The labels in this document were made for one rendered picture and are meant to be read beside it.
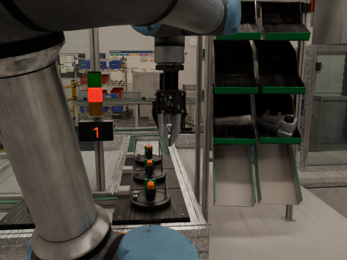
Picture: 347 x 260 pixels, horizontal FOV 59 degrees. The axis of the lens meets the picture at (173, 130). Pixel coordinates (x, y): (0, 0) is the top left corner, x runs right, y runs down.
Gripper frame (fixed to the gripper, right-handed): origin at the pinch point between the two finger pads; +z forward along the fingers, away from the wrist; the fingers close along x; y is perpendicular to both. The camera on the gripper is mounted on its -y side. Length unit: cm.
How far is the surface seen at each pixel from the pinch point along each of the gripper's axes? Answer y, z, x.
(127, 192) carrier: -27.0, 25.1, -13.2
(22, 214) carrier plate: -14, 26, -46
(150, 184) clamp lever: -11.1, 16.3, -5.0
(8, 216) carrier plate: -13, 26, -49
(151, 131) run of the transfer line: -163, 29, -2
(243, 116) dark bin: -25.7, -2.6, 28.7
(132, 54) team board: -1075, -78, -49
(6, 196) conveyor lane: -32, 27, -58
